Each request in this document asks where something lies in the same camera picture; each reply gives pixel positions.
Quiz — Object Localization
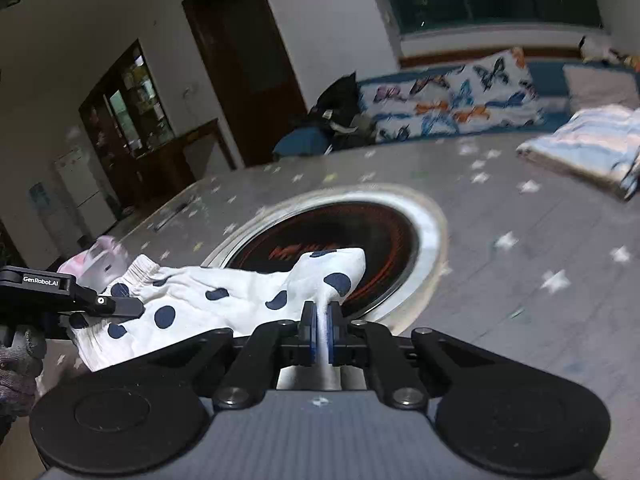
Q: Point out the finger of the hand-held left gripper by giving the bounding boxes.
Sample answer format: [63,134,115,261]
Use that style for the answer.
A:
[74,294,146,320]

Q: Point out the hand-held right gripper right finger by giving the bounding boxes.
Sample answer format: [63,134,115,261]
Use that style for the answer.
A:
[329,303,502,409]

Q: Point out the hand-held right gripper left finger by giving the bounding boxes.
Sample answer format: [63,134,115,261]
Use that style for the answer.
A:
[149,302,318,409]

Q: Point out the white navy polka dot pants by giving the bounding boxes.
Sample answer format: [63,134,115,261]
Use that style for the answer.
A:
[65,247,369,374]

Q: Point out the folded striped clothes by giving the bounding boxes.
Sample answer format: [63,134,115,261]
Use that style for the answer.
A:
[516,104,640,202]

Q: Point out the person's left hand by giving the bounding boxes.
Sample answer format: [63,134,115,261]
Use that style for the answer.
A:
[0,327,47,418]

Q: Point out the pink white cloth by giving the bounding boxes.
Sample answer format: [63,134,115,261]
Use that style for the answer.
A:
[57,236,135,292]

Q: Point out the round black induction cooker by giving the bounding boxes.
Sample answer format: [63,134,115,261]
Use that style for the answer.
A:
[199,184,449,337]

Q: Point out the white refrigerator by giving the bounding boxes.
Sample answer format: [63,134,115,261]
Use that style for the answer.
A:
[54,144,120,257]

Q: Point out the dark wooden glass cabinet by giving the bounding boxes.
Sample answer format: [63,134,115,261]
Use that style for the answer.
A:
[78,39,237,217]

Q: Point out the grey star print tablecloth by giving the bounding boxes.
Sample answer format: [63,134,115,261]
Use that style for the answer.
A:
[47,129,640,480]

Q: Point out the black bag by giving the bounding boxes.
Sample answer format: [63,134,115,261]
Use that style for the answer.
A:
[295,74,377,152]

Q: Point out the butterfly pattern pillow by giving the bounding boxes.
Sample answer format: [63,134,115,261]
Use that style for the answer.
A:
[357,47,547,144]

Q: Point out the dark wooden door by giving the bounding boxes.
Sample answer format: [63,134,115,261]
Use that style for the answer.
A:
[182,0,309,169]

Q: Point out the blue sofa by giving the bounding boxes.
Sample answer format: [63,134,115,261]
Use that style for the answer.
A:
[272,54,640,157]

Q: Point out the grey cushion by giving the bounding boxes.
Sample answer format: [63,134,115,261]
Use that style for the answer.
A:
[562,62,640,113]

